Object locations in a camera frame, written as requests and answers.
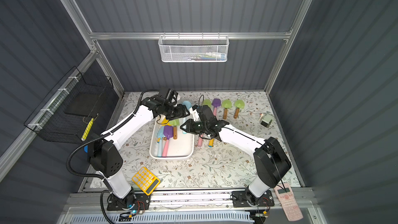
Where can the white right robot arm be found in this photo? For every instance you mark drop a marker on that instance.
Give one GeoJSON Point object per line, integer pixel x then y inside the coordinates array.
{"type": "Point", "coordinates": [271, 161]}

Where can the white plastic storage box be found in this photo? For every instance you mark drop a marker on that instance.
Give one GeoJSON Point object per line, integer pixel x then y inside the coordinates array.
{"type": "Point", "coordinates": [180, 149]}

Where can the green shovel wooden handle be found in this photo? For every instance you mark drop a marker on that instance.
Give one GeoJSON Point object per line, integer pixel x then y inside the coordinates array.
{"type": "Point", "coordinates": [207, 102]}
{"type": "Point", "coordinates": [175, 124]}
{"type": "Point", "coordinates": [239, 104]}

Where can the white wire mesh basket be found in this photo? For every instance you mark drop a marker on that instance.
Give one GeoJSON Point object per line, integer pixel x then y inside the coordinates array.
{"type": "Point", "coordinates": [183, 49]}

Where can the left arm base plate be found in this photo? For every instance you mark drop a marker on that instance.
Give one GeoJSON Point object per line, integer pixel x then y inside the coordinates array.
{"type": "Point", "coordinates": [132, 202]}

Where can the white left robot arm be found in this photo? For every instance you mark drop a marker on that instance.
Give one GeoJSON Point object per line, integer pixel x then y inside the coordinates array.
{"type": "Point", "coordinates": [105, 156]}

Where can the green shovel brown handle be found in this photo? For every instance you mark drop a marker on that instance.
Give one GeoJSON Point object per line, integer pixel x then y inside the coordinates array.
{"type": "Point", "coordinates": [226, 105]}

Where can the green shovel yellow handle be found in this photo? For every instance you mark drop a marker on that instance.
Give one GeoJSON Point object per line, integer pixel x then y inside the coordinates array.
{"type": "Point", "coordinates": [211, 143]}

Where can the yellow calculator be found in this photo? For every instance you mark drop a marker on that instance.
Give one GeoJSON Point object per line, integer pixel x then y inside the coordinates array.
{"type": "Point", "coordinates": [146, 181]}

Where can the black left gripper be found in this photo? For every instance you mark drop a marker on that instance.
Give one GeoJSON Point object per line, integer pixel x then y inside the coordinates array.
{"type": "Point", "coordinates": [179, 111]}

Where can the pink calculator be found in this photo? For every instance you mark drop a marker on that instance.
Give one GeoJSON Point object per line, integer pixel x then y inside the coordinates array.
{"type": "Point", "coordinates": [288, 202]}

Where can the purple shovel pink handle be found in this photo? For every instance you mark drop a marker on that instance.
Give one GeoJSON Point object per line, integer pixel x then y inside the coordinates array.
{"type": "Point", "coordinates": [200, 142]}
{"type": "Point", "coordinates": [215, 103]}

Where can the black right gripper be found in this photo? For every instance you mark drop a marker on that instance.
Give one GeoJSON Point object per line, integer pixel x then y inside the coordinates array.
{"type": "Point", "coordinates": [195, 126]}

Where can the pale green tape dispenser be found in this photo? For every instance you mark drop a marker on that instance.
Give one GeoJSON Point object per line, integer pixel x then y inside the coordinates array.
{"type": "Point", "coordinates": [266, 120]}

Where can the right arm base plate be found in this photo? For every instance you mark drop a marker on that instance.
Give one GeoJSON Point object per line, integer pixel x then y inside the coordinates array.
{"type": "Point", "coordinates": [247, 199]}

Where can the blue shovel blue handle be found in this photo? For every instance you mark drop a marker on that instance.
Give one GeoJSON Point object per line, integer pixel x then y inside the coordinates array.
{"type": "Point", "coordinates": [160, 136]}

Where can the black wire basket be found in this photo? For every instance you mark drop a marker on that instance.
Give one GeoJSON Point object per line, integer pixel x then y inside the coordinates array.
{"type": "Point", "coordinates": [66, 114]}

